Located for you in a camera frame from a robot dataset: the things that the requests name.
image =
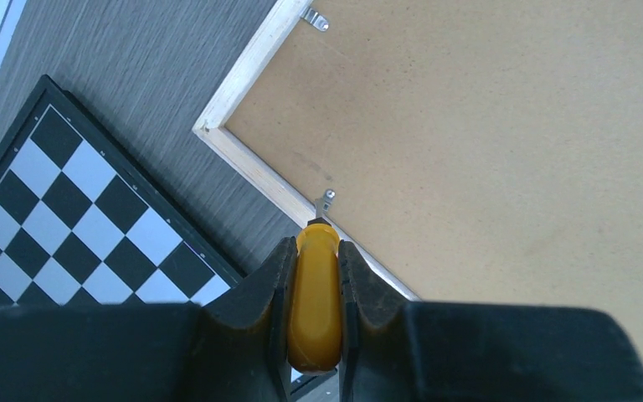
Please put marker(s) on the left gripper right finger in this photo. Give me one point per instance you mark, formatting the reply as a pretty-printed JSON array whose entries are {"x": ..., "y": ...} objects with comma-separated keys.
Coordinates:
[{"x": 395, "y": 349}]

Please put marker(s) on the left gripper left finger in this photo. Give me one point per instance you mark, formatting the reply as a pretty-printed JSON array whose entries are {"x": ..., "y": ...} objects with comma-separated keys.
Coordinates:
[{"x": 232, "y": 349}]

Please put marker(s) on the orange handled screwdriver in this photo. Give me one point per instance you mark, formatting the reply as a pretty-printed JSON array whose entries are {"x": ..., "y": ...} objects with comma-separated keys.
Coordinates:
[{"x": 314, "y": 333}]

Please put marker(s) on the white wooden photo frame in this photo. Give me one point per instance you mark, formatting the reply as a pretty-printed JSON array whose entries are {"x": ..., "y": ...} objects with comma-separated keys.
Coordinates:
[{"x": 349, "y": 109}]

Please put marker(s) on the black white checkerboard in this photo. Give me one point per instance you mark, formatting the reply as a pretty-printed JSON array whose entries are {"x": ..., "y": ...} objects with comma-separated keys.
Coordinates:
[{"x": 82, "y": 225}]

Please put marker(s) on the brown backing board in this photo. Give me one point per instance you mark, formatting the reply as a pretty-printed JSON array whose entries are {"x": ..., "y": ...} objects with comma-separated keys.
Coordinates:
[{"x": 538, "y": 177}]

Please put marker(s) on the metal frame clip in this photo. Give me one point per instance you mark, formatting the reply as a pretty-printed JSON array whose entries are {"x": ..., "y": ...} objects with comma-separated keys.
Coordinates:
[
  {"x": 324, "y": 203},
  {"x": 315, "y": 19}
]

